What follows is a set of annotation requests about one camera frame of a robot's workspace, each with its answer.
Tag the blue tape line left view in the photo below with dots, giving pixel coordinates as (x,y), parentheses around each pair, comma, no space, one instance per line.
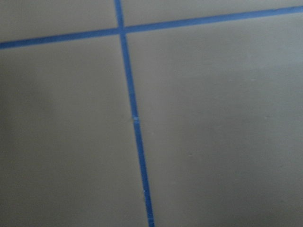
(150,27)

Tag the crossing tape line left view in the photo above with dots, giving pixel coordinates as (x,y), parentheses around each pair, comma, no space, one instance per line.
(134,112)

